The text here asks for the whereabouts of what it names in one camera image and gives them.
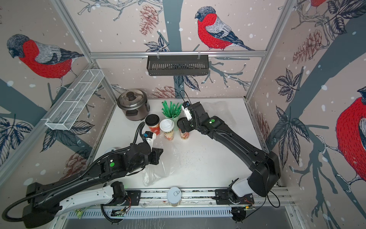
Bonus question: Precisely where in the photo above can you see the red cup black lid front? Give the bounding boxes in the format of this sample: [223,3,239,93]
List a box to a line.
[179,129,189,140]

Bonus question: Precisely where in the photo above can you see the red cup black lid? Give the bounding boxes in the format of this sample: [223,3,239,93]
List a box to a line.
[145,114,161,135]
[179,129,189,140]

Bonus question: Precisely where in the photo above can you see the clear plastic carrier bag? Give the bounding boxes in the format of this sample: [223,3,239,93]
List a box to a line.
[142,154,180,187]

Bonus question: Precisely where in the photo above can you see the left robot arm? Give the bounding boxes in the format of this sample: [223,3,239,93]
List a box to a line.
[2,143,164,229]

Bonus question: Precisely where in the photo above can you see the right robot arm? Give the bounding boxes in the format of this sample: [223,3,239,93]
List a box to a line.
[177,101,281,204]

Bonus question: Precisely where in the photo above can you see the spare clear plastic bags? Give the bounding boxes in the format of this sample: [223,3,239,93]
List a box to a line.
[204,101,237,129]

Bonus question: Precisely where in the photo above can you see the yellow cup white lid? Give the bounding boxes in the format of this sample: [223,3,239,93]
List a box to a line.
[160,119,174,141]

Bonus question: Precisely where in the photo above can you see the green straw holder cup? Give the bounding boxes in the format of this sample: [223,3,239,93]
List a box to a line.
[162,100,182,131]

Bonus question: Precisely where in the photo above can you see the white can left side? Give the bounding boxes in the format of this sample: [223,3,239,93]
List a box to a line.
[105,147,121,154]

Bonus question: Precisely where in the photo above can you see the silver rice cooker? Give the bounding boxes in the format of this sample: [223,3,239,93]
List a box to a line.
[117,89,150,121]

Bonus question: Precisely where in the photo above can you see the green snack packet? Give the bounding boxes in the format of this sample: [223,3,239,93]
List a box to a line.
[75,208,86,219]

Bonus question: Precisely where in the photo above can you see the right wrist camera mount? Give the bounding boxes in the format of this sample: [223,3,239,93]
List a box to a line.
[182,101,192,121]

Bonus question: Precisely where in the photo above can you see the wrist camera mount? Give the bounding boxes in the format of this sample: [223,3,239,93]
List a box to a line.
[144,131,156,149]
[182,101,192,121]

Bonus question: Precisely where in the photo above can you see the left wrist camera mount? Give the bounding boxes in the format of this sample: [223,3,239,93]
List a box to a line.
[144,131,156,149]

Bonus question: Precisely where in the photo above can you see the can on front rail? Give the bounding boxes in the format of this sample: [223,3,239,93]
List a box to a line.
[167,187,182,207]

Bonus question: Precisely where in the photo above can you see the black hanging wire basket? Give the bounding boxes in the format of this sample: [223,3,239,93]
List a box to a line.
[146,55,209,76]

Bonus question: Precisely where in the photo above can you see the white mesh wall shelf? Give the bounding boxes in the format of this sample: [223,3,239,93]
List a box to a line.
[45,69,104,130]

